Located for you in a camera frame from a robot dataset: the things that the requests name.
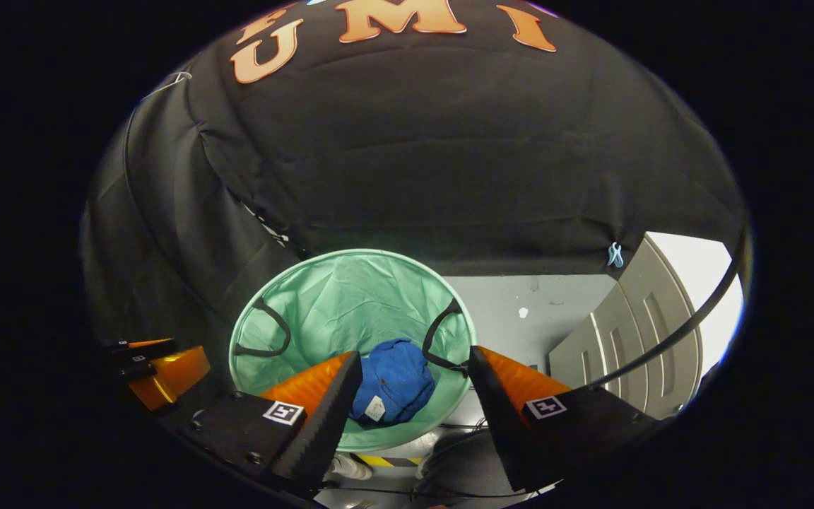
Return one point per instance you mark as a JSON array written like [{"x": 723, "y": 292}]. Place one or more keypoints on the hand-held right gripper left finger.
[{"x": 322, "y": 424}]

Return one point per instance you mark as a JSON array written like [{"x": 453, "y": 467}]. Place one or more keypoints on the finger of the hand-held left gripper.
[
  {"x": 142, "y": 351},
  {"x": 174, "y": 375}
]

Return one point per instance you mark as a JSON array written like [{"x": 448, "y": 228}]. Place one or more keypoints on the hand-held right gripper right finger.
[{"x": 499, "y": 417}]

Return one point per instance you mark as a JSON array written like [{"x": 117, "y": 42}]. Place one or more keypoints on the green fabric laundry hamper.
[{"x": 350, "y": 297}]

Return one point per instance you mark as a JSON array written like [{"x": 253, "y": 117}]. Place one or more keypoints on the white plastic hanger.
[{"x": 182, "y": 75}]

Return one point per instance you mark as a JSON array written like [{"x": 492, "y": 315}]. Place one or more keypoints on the white paper hang tag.
[{"x": 376, "y": 408}]

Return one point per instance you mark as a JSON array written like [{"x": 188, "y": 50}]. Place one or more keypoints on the yellow black floor tape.
[{"x": 386, "y": 461}]

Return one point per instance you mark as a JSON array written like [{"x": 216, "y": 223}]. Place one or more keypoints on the grey panelled door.
[{"x": 626, "y": 311}]

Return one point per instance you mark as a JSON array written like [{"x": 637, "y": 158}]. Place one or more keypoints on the blue plastic clip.
[{"x": 615, "y": 254}]

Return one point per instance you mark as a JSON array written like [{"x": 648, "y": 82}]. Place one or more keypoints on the black backdrop cloth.
[{"x": 449, "y": 141}]

